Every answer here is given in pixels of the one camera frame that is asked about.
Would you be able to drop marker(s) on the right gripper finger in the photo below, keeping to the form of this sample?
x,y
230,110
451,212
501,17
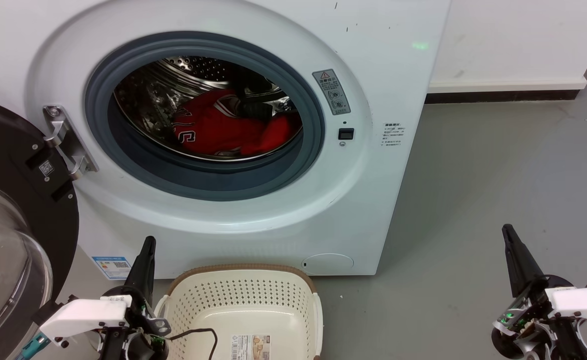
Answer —
x,y
516,275
529,270

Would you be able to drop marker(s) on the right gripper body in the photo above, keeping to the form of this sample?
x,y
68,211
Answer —
x,y
528,330

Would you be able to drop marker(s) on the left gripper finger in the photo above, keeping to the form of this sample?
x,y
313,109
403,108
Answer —
x,y
136,275
148,275

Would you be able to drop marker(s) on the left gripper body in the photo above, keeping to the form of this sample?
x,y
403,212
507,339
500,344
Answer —
x,y
133,340

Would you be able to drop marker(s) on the red jersey garment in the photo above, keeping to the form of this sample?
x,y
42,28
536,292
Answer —
x,y
223,130

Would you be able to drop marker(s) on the cream perforated laundry basket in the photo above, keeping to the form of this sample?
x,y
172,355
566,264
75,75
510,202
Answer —
x,y
243,305

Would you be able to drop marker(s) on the washing machine door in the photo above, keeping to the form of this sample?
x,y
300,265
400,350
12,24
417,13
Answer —
x,y
18,200

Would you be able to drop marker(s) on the blue energy label sticker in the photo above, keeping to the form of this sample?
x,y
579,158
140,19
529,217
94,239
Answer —
x,y
112,267

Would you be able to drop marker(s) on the metal door hinge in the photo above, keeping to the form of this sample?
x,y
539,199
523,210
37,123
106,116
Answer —
x,y
68,145

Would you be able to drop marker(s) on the white front-load washing machine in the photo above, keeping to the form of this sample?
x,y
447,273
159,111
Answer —
x,y
373,200

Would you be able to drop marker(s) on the round white filter cover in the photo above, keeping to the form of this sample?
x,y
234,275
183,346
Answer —
x,y
327,264

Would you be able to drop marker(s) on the black garment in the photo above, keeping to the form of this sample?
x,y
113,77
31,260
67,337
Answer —
x,y
254,107

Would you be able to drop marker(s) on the grey warning sticker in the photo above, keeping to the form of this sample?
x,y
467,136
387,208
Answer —
x,y
331,92

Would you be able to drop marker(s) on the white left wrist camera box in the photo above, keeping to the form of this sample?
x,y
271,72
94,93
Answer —
x,y
83,315

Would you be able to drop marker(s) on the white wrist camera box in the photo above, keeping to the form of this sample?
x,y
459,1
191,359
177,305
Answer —
x,y
581,300
83,315

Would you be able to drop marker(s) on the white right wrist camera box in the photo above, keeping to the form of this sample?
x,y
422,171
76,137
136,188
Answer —
x,y
581,300

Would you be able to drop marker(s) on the dark wall baseboard strip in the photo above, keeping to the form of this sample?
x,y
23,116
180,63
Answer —
x,y
498,96

